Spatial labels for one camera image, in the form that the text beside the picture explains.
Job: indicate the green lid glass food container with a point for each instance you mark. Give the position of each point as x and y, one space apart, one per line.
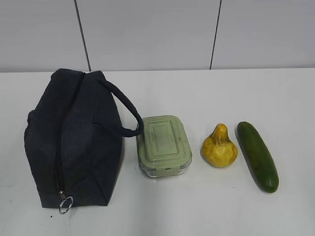
163 148

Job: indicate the yellow pear shaped gourd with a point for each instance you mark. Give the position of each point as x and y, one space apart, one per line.
217 149

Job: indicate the dark blue fabric lunch bag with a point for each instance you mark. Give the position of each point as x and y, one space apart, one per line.
74 139

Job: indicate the green cucumber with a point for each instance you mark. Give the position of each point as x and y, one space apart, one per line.
258 157

